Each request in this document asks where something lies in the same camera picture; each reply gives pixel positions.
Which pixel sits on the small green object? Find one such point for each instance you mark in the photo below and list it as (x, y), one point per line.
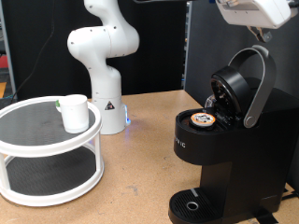
(57, 105)

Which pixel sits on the white coffee pod orange rim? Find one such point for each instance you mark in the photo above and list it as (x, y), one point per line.
(203, 119)

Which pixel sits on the yellow background object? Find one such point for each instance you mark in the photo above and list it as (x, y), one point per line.
(2, 89)

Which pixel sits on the white two-tier turntable shelf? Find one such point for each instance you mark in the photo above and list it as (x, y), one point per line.
(56, 174)

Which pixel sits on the red background object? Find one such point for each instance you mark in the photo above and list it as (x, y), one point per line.
(3, 61)

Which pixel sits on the vertical metal rack rail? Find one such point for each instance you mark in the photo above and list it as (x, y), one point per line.
(186, 43)

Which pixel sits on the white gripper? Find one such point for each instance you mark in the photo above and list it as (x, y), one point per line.
(258, 14)

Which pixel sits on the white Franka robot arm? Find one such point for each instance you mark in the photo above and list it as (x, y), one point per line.
(104, 77)

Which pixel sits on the grey metal frame post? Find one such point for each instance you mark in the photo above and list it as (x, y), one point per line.
(7, 53)

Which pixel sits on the black Keurig coffee machine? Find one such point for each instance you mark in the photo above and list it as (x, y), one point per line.
(249, 155)

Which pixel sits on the white mug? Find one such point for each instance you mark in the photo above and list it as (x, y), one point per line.
(74, 115)

